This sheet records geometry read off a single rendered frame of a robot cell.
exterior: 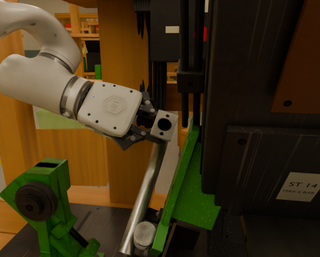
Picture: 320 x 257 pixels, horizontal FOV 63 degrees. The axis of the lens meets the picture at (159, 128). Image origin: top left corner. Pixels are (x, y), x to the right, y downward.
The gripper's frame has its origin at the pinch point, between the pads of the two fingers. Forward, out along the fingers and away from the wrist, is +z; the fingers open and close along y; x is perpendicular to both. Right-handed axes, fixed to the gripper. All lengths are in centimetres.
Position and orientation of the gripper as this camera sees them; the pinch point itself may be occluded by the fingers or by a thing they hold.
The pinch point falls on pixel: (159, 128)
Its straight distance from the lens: 51.0
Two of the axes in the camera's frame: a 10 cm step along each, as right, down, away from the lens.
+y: 3.1, -8.5, 4.2
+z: 9.4, 3.4, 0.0
